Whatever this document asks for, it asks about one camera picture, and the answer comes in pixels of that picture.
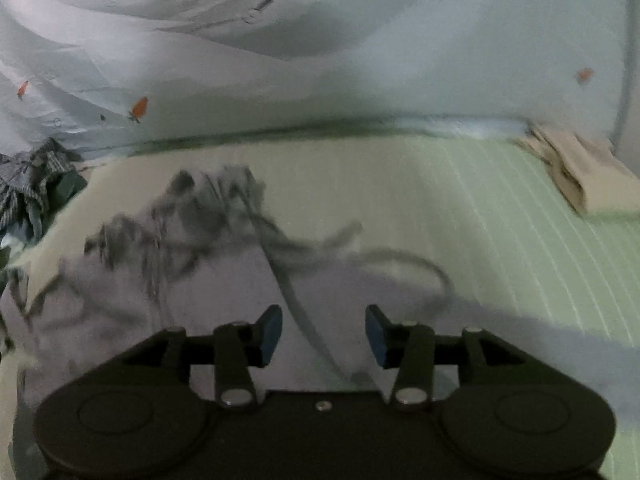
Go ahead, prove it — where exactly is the grey zip hoodie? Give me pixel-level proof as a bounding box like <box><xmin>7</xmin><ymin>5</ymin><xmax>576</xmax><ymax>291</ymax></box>
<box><xmin>0</xmin><ymin>161</ymin><xmax>616</xmax><ymax>480</ymax></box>

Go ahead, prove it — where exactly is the blue denim garment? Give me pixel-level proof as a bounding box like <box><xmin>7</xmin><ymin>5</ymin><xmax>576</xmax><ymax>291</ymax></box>
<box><xmin>1</xmin><ymin>169</ymin><xmax>88</xmax><ymax>268</ymax></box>

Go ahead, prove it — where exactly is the folded beige garment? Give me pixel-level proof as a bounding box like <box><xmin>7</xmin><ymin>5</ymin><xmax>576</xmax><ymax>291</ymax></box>
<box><xmin>514</xmin><ymin>125</ymin><xmax>639</xmax><ymax>218</ymax></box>

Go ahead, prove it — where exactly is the pale blue carrot-print sheet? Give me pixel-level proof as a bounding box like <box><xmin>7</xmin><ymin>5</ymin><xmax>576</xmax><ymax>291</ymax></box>
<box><xmin>1</xmin><ymin>0</ymin><xmax>639</xmax><ymax>156</ymax></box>

